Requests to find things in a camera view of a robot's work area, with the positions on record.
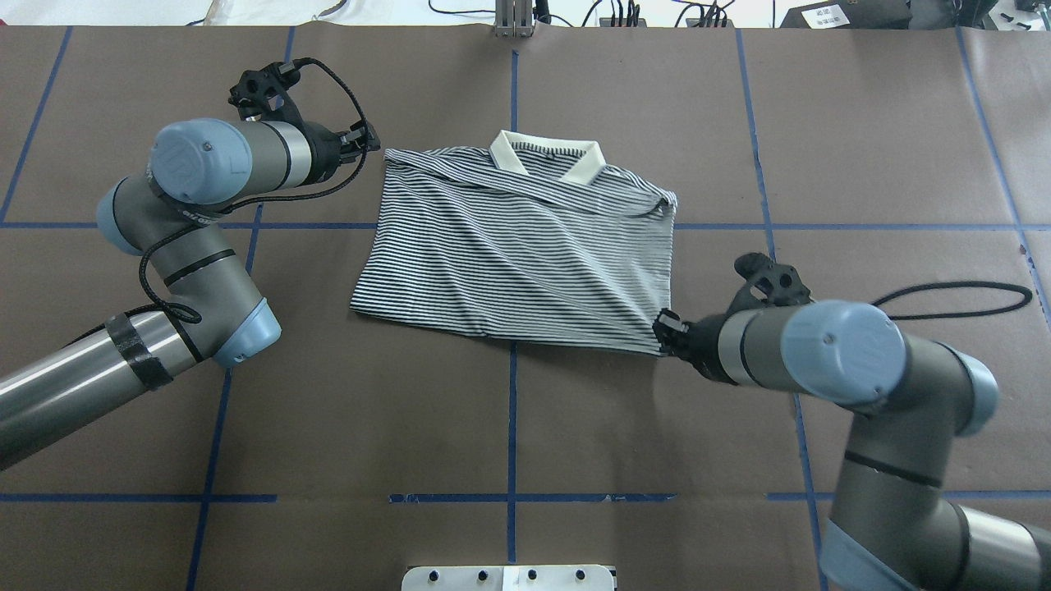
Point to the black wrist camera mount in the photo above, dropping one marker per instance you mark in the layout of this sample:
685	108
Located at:
767	284
263	95

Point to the striped polo shirt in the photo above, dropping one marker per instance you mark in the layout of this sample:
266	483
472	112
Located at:
527	239

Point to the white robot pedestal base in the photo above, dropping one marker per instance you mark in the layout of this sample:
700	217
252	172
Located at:
511	577

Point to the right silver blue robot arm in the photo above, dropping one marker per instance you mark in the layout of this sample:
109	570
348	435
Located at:
889	527

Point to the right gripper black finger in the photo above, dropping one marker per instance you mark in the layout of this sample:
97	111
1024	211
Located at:
672	335

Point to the aluminium frame post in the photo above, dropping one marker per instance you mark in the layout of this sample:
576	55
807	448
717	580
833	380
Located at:
514	19

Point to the black flat box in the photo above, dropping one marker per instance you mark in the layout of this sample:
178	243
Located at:
863	15

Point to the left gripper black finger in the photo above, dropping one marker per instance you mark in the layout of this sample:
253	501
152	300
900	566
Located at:
360	139

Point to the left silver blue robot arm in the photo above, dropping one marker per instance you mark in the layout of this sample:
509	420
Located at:
203	304

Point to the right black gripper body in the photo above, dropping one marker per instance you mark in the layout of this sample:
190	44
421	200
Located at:
704	344

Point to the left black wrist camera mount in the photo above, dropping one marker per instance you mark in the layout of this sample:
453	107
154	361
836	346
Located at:
263	95

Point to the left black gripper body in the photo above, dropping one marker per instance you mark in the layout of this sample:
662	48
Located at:
326	154

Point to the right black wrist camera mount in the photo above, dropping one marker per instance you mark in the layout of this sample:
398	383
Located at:
767	284

